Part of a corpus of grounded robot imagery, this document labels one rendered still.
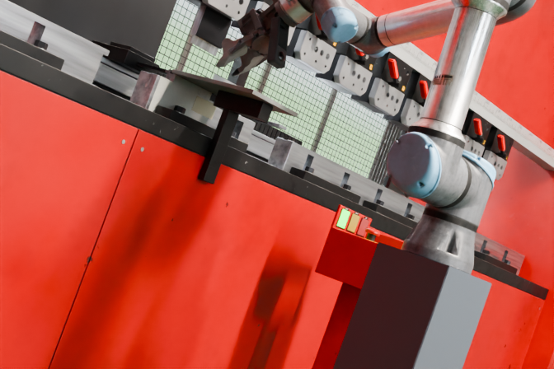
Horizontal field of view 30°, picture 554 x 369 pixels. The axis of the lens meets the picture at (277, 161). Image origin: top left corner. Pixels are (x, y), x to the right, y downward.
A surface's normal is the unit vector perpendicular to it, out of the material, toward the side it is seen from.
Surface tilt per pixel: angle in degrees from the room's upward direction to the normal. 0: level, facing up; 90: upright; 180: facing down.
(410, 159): 98
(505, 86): 90
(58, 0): 90
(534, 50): 90
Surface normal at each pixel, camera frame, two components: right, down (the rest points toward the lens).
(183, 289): 0.75, 0.23
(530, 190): -0.57, -0.26
